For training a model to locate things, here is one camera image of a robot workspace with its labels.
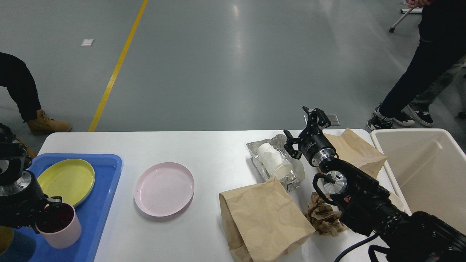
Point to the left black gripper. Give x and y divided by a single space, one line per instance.
22 202

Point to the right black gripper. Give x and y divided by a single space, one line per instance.
312 143

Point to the pink cup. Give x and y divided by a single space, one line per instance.
59 226

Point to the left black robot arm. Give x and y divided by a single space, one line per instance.
13 155

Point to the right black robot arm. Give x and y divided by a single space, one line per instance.
366 207

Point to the yellow plate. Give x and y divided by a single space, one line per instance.
71 179

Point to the grey floor plate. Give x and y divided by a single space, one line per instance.
334 119

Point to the clear plastic wrapper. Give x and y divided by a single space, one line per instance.
290 182

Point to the white paper cup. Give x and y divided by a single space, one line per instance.
275 164

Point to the rear brown paper bag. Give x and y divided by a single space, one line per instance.
353 149

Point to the blue plastic tray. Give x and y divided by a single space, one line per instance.
92 212

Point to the blue yellow cup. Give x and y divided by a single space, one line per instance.
15 246

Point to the crumpled brown paper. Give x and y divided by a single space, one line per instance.
323 218

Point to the large brown paper bag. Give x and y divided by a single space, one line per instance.
262 223

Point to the pink plate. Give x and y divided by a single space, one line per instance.
164 189

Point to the person in grey trousers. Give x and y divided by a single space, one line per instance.
419 106

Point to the beige plastic bin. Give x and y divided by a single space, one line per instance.
427 169

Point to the person with tan boots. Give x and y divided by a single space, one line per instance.
17 78

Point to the person in dark trousers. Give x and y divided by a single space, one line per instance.
441 44

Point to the rolling chair base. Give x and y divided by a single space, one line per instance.
405 13

